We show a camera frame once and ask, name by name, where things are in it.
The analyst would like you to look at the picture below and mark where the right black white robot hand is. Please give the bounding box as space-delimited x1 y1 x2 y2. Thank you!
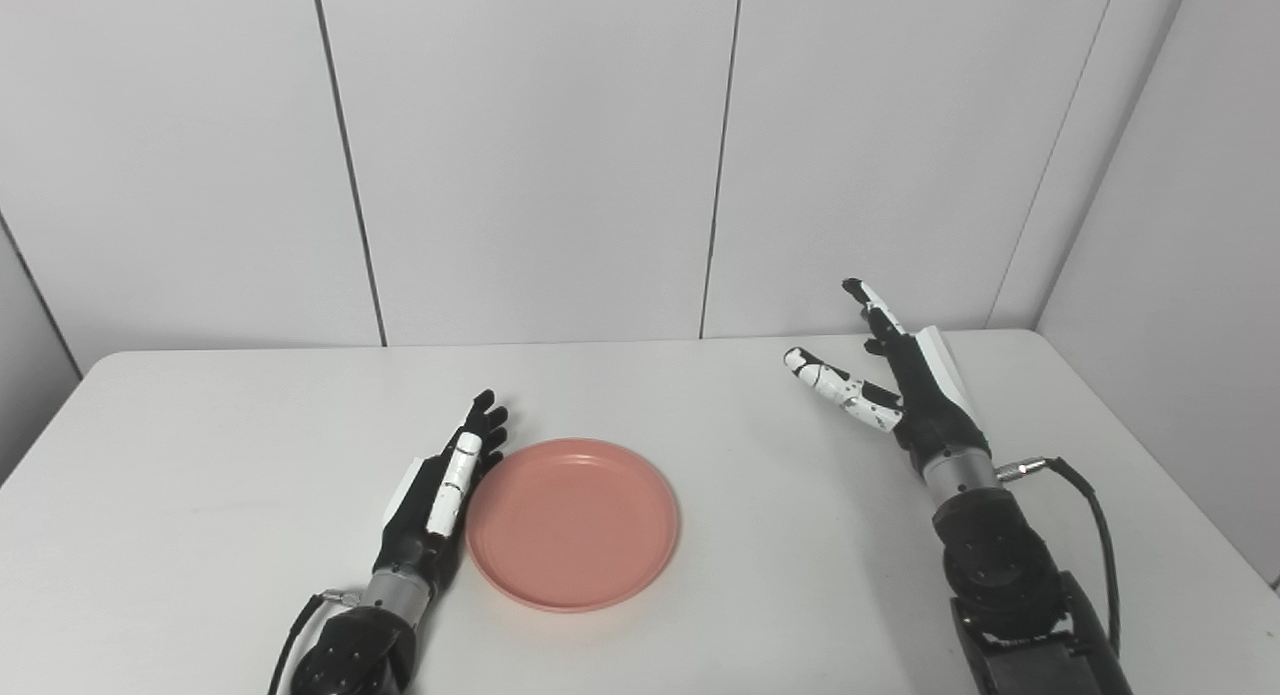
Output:
784 278 993 468

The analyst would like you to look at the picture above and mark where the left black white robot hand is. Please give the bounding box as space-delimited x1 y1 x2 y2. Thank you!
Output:
375 390 509 588

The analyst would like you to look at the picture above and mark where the pink round plate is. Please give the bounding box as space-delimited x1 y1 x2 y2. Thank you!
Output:
466 437 681 613

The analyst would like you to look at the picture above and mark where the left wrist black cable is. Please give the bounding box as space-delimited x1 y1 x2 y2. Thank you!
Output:
267 591 362 695

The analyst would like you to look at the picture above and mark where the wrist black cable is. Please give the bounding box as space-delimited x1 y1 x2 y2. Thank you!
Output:
267 591 362 695
995 456 1123 658

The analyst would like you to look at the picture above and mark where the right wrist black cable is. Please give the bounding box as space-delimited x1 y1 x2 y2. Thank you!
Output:
995 456 1123 658

